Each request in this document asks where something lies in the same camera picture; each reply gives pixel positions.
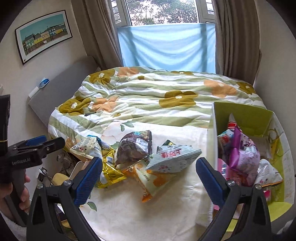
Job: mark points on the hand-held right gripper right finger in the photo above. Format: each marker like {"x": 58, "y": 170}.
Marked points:
{"x": 208, "y": 180}

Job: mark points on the light blue cloth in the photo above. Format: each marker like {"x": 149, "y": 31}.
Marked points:
{"x": 166, "y": 46}

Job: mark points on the yellow snack packet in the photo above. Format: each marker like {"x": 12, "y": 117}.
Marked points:
{"x": 108, "y": 171}

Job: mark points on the framed wall poster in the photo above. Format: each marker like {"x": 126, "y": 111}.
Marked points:
{"x": 44, "y": 34}

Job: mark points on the window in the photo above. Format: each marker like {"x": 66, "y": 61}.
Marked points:
{"x": 161, "y": 11}

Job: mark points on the pale green snack packet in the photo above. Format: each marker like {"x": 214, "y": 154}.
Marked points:
{"x": 87, "y": 146}

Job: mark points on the grey headboard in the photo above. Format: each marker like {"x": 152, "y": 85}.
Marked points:
{"x": 62, "y": 88}

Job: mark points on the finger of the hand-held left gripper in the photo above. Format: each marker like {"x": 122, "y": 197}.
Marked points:
{"x": 50, "y": 146}
{"x": 37, "y": 141}

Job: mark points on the blue and white small object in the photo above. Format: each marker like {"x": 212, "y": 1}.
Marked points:
{"x": 44, "y": 83}

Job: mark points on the person's left forearm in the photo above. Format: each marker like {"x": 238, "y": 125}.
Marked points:
{"x": 9, "y": 227}

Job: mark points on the floral blanket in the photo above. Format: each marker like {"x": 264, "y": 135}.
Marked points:
{"x": 161, "y": 88}

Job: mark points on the orange snack packet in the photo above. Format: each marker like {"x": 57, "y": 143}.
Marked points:
{"x": 150, "y": 180}

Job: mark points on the brown snack packet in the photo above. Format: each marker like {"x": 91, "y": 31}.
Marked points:
{"x": 131, "y": 146}

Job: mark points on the white gold-edged snack packet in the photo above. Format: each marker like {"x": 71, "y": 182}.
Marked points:
{"x": 268, "y": 171}

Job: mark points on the grey snack packet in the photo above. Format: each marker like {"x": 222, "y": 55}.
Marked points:
{"x": 171, "y": 157}

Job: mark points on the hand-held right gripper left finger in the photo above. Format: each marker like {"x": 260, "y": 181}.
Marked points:
{"x": 89, "y": 178}

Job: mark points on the small white box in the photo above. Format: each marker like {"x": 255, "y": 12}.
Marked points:
{"x": 33, "y": 91}

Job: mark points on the green cardboard box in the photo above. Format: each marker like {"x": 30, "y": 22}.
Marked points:
{"x": 245, "y": 115}

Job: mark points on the brown curtain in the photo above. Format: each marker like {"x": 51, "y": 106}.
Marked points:
{"x": 104, "y": 32}
{"x": 235, "y": 39}

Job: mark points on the person's left hand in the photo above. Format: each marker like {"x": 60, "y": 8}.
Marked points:
{"x": 25, "y": 192}

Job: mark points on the purple snack packet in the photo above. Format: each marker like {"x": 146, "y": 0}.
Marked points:
{"x": 242, "y": 153}

